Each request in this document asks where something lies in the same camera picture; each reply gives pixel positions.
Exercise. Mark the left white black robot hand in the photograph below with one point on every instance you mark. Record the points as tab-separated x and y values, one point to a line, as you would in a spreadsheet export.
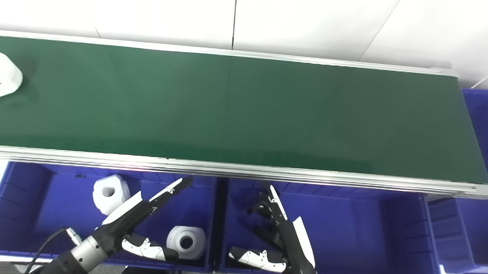
129	216

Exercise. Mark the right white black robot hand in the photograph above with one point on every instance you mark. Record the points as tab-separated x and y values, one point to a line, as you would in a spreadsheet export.
295	246

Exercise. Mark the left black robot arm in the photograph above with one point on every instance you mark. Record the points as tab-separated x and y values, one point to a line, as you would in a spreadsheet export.
78	255

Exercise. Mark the white square plastic part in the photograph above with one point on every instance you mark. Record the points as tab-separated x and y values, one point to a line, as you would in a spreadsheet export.
117	199

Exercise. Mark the green conveyor belt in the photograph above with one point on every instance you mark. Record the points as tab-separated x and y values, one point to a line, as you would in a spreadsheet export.
226	169
237	112

